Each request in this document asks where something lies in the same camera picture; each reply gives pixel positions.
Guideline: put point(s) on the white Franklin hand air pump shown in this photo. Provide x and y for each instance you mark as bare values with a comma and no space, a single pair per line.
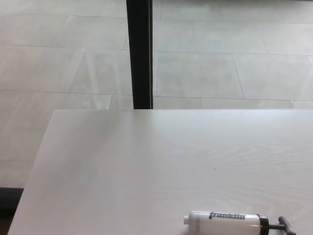
227,220

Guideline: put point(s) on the black vertical window frame post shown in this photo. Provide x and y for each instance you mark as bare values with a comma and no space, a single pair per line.
140,54

